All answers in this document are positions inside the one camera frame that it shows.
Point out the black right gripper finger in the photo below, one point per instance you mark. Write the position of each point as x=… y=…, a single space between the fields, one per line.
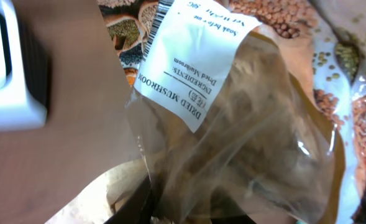
x=137 y=209

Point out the brown white pastry wrapper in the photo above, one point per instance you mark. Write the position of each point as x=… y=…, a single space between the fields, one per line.
x=243 y=111

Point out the white barcode scanner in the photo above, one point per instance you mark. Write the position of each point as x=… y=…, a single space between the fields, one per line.
x=24 y=73

